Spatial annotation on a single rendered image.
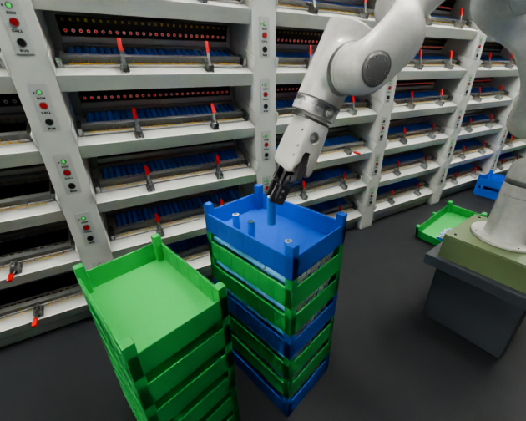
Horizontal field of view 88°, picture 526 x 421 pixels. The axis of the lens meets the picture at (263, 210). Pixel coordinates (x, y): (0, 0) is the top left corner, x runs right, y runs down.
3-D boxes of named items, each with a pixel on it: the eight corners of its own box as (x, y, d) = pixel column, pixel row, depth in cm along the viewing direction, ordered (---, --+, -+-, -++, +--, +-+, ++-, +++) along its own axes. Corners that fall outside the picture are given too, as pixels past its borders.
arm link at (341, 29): (351, 114, 48) (323, 109, 55) (391, 35, 44) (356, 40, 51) (314, 94, 44) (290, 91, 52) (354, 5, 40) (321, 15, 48)
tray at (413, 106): (453, 112, 170) (468, 90, 160) (386, 120, 144) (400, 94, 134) (427, 97, 181) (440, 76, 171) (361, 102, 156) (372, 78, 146)
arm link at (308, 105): (348, 114, 48) (341, 130, 48) (326, 109, 55) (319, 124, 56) (310, 93, 44) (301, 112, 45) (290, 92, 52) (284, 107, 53)
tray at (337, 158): (368, 158, 149) (376, 144, 142) (273, 178, 123) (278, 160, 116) (346, 139, 160) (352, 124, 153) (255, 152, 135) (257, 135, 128)
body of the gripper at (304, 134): (342, 125, 48) (314, 183, 51) (317, 118, 57) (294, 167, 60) (307, 108, 45) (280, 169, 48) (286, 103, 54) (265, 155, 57)
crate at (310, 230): (344, 241, 67) (348, 213, 63) (291, 282, 54) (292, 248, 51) (259, 206, 86) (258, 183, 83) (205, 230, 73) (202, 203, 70)
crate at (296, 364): (332, 333, 81) (335, 313, 77) (288, 382, 68) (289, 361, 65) (261, 285, 100) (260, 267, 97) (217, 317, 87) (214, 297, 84)
